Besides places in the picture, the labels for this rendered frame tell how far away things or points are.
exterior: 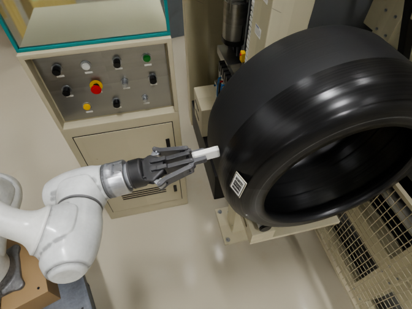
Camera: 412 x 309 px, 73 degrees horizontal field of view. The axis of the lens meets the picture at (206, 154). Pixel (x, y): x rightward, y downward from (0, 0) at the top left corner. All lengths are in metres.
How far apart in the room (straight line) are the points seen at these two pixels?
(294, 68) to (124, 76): 0.81
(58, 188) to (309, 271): 1.61
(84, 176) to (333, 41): 0.65
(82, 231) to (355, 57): 0.66
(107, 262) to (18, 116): 1.76
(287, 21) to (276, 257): 1.46
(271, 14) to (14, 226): 0.79
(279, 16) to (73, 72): 0.82
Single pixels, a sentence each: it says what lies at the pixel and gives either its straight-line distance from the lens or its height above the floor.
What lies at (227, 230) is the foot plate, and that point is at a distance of 1.97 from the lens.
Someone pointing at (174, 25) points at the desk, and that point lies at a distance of 3.79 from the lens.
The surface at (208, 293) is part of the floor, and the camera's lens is 1.85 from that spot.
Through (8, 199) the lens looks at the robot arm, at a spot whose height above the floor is 0.95.
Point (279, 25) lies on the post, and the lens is 0.90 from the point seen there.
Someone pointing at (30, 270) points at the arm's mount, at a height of 0.76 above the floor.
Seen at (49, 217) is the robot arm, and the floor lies 1.31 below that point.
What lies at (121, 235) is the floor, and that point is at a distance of 2.05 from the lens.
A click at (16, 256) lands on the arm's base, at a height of 0.77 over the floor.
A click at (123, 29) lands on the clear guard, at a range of 1.16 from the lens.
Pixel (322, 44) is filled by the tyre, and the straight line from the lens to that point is 0.71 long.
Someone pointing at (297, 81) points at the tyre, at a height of 1.46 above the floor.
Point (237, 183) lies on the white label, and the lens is 0.67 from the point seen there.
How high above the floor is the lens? 1.81
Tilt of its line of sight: 51 degrees down
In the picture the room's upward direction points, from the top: straight up
